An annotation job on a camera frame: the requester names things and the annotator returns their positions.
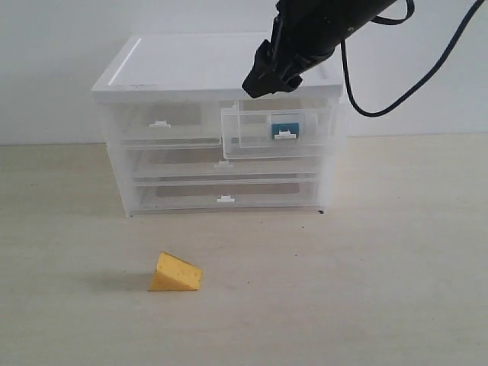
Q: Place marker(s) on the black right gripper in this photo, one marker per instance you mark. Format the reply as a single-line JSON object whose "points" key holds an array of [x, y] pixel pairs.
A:
{"points": [[304, 34]]}

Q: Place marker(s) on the teal bottle with white cap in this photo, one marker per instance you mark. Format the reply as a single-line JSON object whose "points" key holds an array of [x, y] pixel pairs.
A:
{"points": [[293, 126]]}

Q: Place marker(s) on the white plastic drawer cabinet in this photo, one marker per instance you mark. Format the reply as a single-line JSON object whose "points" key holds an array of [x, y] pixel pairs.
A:
{"points": [[201, 68]]}

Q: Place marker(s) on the clear middle wide drawer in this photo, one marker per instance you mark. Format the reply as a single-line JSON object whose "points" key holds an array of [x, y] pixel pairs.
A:
{"points": [[169, 163]]}

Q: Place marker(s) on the clear wide drawer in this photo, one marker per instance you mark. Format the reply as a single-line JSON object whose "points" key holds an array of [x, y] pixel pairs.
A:
{"points": [[291, 193], [169, 163]]}

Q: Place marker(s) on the clear bottom wide drawer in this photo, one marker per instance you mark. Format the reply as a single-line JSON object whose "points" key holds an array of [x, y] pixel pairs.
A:
{"points": [[291, 193]]}

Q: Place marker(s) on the yellow cheese wedge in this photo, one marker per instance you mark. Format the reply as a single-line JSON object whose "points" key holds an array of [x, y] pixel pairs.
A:
{"points": [[174, 274]]}

